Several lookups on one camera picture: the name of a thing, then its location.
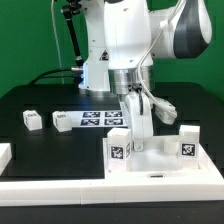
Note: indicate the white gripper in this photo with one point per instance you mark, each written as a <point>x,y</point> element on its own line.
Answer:
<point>136,111</point>

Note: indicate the white square table top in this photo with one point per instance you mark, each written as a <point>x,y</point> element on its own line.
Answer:
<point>159,159</point>

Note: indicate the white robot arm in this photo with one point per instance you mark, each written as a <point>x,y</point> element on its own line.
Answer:
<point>124,37</point>

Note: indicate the white marker sheet with tags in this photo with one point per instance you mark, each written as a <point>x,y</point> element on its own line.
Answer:
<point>110,118</point>

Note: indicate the white L-shaped obstacle fence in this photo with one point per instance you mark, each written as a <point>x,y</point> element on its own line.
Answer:
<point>101,191</point>

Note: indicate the white block at left edge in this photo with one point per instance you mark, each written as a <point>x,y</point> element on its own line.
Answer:
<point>5,156</point>

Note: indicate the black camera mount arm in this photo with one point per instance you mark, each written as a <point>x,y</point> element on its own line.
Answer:
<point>72,8</point>

